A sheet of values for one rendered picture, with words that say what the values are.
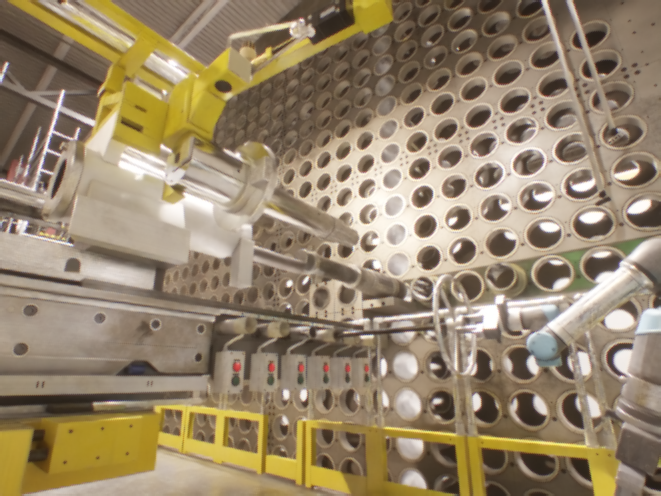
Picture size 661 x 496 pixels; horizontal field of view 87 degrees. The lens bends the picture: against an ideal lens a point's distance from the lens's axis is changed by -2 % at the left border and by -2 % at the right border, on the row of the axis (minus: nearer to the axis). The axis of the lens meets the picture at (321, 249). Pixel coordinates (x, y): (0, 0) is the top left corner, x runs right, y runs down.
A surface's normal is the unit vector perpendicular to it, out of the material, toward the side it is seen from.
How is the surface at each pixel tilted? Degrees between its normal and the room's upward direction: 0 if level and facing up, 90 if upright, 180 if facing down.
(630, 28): 90
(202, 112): 133
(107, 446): 90
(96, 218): 90
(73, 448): 90
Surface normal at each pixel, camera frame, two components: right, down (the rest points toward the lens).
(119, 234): 0.76, -0.21
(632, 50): -0.65, -0.25
